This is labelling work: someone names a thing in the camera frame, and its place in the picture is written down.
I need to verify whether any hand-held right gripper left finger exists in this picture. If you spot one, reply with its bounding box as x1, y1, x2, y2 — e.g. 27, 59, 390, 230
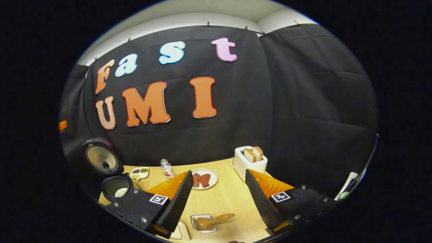
105, 170, 194, 239

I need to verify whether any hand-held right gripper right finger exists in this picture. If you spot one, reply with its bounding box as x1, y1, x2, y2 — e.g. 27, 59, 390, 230
244, 169, 337, 237

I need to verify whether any clear chopstick holder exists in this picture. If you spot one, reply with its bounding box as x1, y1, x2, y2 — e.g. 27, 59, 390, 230
190, 214, 217, 233

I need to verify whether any wooden spoon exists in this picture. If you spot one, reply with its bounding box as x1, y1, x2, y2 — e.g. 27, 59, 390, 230
196, 213, 236, 231

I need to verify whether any dark grey rice cooker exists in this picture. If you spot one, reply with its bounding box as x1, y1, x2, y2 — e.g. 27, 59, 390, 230
66, 137, 134, 203

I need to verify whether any white rounded dish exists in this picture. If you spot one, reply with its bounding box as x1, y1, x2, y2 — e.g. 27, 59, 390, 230
169, 221, 191, 241

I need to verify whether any small clear plastic bottle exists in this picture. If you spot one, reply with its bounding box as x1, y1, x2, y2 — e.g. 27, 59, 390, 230
160, 159, 176, 179

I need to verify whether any white toaster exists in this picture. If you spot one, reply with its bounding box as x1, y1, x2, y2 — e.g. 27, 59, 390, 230
233, 146, 268, 182

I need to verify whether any white round plate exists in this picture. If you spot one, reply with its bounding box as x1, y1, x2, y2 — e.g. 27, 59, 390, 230
191, 168, 218, 191

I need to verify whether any white divided grain tray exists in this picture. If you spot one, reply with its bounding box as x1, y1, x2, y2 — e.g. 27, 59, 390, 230
130, 167, 150, 180

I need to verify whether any black backdrop cloth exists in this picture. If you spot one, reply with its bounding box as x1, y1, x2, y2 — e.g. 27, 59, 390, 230
59, 23, 378, 196

